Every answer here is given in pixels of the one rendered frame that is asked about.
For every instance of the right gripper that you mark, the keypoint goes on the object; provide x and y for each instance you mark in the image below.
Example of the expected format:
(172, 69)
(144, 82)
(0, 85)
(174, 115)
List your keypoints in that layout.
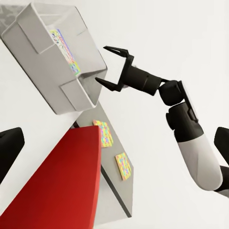
(131, 75)

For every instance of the board game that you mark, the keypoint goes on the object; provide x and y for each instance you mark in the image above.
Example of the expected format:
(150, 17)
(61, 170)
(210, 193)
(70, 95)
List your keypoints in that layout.
(58, 38)

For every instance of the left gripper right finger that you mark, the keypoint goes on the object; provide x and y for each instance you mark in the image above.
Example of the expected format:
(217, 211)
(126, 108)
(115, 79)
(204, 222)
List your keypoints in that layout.
(221, 142)

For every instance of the swivel chair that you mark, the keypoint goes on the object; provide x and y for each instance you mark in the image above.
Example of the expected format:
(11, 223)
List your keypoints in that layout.
(63, 192)

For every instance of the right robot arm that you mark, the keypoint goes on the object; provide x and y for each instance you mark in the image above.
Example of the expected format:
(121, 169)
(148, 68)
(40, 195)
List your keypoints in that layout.
(182, 118)

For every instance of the jigsaw puzzle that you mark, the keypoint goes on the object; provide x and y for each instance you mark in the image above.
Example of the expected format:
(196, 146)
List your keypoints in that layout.
(106, 139)
(123, 165)

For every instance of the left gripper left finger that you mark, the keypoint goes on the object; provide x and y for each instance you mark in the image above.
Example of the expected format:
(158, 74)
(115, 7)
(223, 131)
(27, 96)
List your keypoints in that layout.
(11, 143)

